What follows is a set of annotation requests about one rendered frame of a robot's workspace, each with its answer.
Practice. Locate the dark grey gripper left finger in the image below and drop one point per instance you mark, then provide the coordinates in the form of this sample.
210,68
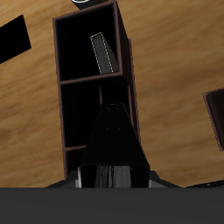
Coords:
73,181

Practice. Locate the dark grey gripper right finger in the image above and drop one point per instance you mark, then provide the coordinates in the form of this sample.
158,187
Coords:
156,181

